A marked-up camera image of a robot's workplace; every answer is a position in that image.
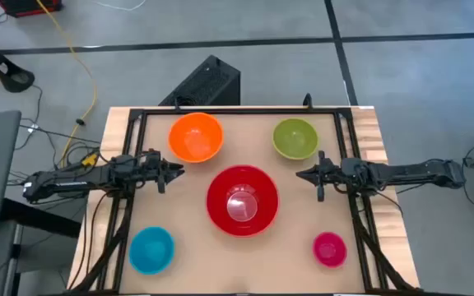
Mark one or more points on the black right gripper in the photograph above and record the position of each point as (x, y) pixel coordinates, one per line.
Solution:
(331, 174)

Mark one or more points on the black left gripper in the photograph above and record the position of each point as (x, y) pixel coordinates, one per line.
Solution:
(154, 172)

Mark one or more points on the green plastic bowl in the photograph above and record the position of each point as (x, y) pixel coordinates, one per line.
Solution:
(295, 138)

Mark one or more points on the orange plastic bowl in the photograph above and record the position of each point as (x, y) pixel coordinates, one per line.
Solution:
(196, 137)

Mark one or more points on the blue plastic bowl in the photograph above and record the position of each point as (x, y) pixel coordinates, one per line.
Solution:
(151, 250)

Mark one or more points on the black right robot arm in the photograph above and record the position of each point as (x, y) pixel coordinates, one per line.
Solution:
(418, 172)

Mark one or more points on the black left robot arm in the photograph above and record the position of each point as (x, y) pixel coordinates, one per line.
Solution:
(76, 181)

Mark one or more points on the brown table mat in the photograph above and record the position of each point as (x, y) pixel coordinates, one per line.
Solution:
(179, 205)

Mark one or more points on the large red plastic bowl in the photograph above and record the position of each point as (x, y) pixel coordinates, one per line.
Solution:
(242, 200)

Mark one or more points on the small pink plastic bowl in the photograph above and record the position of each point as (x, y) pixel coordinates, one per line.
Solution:
(329, 249)

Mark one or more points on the black perforated computer case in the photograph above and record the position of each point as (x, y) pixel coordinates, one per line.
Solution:
(208, 84)

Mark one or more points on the black side desk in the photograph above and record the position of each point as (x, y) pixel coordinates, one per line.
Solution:
(39, 218)

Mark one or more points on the black stand foot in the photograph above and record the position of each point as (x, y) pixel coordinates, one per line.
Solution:
(12, 76)

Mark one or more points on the red and black box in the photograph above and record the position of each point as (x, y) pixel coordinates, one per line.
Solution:
(27, 6)

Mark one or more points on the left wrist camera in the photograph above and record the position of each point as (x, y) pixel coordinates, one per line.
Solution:
(150, 157)

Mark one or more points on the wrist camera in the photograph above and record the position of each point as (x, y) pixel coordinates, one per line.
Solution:
(150, 157)
(354, 168)

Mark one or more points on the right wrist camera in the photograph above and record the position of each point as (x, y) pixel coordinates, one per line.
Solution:
(354, 168)

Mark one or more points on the black frame clamp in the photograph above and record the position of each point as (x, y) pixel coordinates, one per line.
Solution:
(308, 100)

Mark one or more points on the black metal table frame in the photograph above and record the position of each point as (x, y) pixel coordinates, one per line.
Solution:
(241, 111)

